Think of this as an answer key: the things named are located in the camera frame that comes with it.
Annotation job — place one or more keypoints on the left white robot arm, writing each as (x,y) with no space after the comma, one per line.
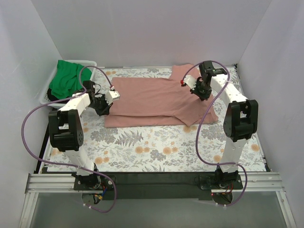
(67,135)

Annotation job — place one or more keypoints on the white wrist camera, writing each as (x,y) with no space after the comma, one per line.
(189,81)
(111,96)

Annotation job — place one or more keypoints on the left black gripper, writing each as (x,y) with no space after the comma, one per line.
(102,108)

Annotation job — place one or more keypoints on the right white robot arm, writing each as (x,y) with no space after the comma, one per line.
(239,124)

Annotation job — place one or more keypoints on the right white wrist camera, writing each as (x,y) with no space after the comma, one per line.
(189,81)

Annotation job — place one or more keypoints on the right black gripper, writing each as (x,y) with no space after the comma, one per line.
(203,92)

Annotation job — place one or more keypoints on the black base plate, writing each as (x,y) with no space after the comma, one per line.
(156,185)

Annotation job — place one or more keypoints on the black garment in basket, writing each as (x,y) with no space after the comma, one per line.
(50,96)

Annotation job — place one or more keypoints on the aluminium frame rail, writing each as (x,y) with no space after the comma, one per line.
(253,182)

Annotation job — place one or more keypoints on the green t-shirt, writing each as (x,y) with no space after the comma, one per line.
(66,80)

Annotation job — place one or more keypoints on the pink t-shirt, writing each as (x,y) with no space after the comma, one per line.
(158,101)

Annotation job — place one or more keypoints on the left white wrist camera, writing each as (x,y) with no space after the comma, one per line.
(111,96)

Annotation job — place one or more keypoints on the white plastic basket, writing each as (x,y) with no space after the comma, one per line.
(44,95)

